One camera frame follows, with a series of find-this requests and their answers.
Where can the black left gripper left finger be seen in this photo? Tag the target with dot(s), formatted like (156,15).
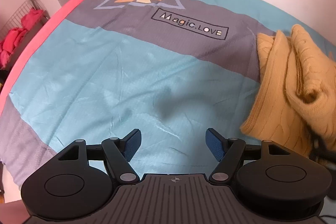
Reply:
(81,178)

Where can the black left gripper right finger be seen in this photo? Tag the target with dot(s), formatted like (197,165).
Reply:
(269,179)

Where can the mustard cable-knit sweater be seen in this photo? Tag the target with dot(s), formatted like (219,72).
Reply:
(295,104)

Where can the red clothes pile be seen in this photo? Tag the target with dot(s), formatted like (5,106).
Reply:
(17,37)

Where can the blue and grey duvet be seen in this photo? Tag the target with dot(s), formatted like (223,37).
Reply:
(170,68)

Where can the pink bed sheet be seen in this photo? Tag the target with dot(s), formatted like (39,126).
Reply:
(35,43)

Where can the wire mesh rack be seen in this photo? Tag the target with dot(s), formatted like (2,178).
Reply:
(15,20)

